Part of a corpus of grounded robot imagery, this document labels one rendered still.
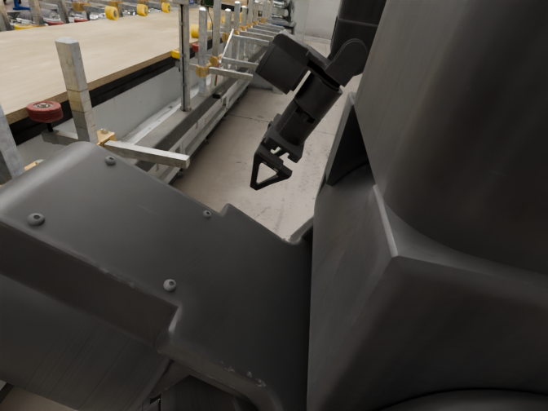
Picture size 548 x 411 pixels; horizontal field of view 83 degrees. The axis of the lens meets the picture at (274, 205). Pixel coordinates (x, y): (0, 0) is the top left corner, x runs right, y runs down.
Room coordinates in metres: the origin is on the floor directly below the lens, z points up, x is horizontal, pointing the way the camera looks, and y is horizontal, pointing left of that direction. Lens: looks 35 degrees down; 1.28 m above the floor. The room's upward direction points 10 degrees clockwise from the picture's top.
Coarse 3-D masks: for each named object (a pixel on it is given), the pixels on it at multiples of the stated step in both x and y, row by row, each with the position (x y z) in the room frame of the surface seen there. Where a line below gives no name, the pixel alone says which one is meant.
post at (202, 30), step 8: (200, 8) 1.74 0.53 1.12; (200, 16) 1.74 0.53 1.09; (200, 24) 1.74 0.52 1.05; (200, 32) 1.74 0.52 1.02; (200, 40) 1.74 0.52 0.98; (200, 48) 1.74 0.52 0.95; (200, 56) 1.74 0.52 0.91; (200, 64) 1.74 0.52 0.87; (200, 80) 1.74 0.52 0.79; (200, 88) 1.74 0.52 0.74
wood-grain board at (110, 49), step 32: (0, 32) 1.53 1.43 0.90; (32, 32) 1.64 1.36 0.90; (64, 32) 1.77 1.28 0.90; (96, 32) 1.91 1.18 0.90; (128, 32) 2.08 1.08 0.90; (160, 32) 2.27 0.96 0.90; (0, 64) 1.08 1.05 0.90; (32, 64) 1.15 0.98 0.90; (96, 64) 1.29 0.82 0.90; (128, 64) 1.37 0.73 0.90; (0, 96) 0.82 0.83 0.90; (32, 96) 0.86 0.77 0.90; (64, 96) 0.94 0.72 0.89
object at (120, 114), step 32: (160, 64) 1.68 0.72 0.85; (96, 96) 1.12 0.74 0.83; (128, 96) 1.34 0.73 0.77; (160, 96) 1.65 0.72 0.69; (32, 128) 0.80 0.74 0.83; (64, 128) 0.92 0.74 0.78; (96, 128) 1.08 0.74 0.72; (128, 128) 1.30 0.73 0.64; (32, 160) 0.76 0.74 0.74; (0, 384) 0.39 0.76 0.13
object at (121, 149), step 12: (48, 132) 0.79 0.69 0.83; (60, 132) 0.80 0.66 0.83; (108, 144) 0.78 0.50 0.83; (120, 144) 0.79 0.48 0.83; (132, 144) 0.81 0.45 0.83; (120, 156) 0.78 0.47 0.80; (132, 156) 0.78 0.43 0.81; (144, 156) 0.78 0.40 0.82; (156, 156) 0.78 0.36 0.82; (168, 156) 0.78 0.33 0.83; (180, 156) 0.79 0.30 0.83
